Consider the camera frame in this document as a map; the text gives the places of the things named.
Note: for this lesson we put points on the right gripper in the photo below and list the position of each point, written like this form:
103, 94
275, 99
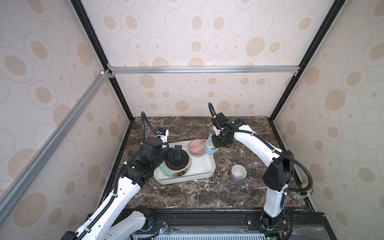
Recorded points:
217, 144

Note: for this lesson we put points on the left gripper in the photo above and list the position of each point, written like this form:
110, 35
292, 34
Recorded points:
177, 152

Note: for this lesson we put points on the teal flower plate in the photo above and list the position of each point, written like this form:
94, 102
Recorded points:
174, 173

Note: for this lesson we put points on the light blue mug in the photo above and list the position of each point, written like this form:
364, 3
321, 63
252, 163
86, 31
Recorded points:
210, 149

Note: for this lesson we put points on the orange plate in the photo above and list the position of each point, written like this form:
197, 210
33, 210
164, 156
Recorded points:
177, 166

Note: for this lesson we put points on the red patterned bowl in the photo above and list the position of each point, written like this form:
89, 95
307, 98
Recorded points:
197, 147

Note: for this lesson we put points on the white plastic bin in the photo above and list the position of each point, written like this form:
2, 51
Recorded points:
201, 167

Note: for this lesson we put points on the purple grey mug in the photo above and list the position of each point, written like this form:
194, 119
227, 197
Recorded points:
238, 173

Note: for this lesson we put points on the black plate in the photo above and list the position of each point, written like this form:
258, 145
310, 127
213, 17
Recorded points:
177, 161

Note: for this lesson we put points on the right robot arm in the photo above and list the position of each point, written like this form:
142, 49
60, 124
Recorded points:
279, 163

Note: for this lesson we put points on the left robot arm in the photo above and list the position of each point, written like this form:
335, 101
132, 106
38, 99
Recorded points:
133, 175

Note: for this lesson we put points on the green drink can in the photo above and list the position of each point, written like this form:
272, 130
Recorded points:
300, 194

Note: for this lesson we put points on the horizontal aluminium bar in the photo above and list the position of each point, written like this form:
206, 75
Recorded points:
206, 70

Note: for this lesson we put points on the diagonal aluminium bar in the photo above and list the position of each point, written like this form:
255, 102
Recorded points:
33, 168

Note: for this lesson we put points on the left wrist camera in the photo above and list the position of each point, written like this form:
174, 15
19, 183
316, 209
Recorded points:
153, 146

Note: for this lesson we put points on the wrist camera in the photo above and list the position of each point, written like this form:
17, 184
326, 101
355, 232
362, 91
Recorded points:
153, 146
219, 120

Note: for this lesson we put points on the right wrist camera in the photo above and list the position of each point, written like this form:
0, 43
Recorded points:
219, 120

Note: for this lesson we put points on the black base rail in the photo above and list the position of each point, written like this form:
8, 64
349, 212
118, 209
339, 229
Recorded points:
207, 224

